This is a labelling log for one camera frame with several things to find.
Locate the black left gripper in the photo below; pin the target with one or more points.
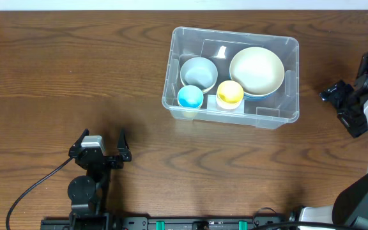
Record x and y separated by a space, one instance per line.
106 160

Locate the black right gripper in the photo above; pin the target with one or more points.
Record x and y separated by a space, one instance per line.
345 107

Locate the beige bowl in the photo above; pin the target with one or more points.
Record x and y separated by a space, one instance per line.
258 70

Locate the dark blue bowl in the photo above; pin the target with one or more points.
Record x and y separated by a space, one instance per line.
250 97

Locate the yellow cup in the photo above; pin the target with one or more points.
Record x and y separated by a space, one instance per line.
189 114
230 92

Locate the light blue cup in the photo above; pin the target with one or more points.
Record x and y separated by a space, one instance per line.
190 96

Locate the white cup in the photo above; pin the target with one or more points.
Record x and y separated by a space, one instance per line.
227 106

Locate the clear plastic storage bin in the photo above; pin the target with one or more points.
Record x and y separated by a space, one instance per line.
220 47

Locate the white small bowl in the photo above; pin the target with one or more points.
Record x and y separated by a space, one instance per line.
210 90

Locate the pale blue small bowl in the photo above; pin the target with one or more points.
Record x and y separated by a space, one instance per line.
200 72

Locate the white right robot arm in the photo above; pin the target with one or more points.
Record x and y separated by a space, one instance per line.
350 208

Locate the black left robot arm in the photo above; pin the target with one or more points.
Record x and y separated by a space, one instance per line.
88 193

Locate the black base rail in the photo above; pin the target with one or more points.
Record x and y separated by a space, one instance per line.
142 223

